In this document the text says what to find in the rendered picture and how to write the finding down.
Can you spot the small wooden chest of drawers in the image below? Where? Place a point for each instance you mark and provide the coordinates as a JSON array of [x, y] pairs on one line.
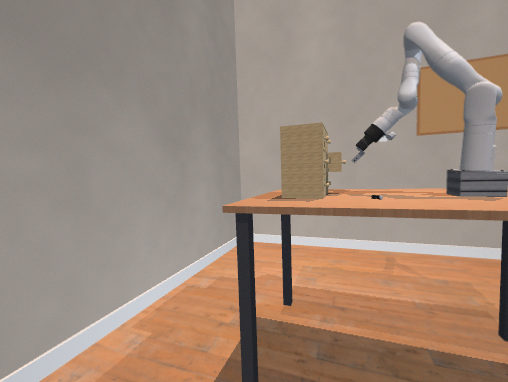
[[302, 161]]

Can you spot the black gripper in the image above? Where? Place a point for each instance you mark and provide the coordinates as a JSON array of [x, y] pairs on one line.
[[374, 133]]

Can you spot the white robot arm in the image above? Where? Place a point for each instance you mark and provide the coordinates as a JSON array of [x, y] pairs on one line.
[[478, 149]]

